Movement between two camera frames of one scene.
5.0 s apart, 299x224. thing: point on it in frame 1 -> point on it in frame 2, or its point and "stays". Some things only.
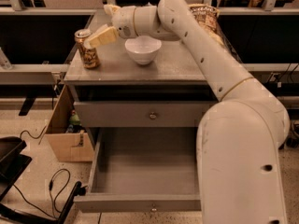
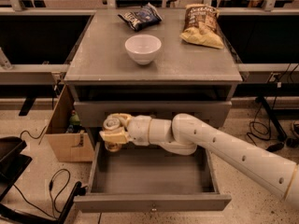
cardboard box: (67, 147) stays
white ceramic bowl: (143, 49) stays
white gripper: (123, 21) -> (138, 130)
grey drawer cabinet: (169, 92) stays
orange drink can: (90, 56) -> (111, 133)
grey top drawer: (138, 113) stays
